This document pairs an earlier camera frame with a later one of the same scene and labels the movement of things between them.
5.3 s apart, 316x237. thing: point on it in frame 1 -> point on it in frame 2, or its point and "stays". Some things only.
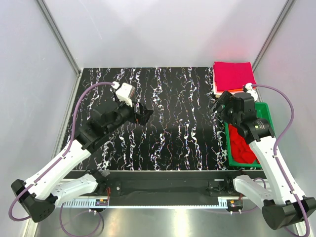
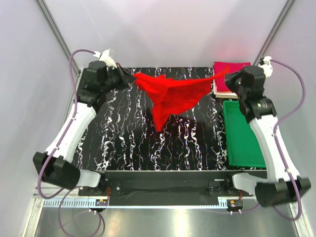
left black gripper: (145, 114) -> (127, 79)
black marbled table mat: (185, 133) stays
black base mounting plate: (168, 183) stays
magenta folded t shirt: (231, 75) stays
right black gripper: (226, 99) -> (229, 79)
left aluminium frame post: (55, 27) stays
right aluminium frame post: (272, 34) stays
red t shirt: (241, 151) -> (166, 93)
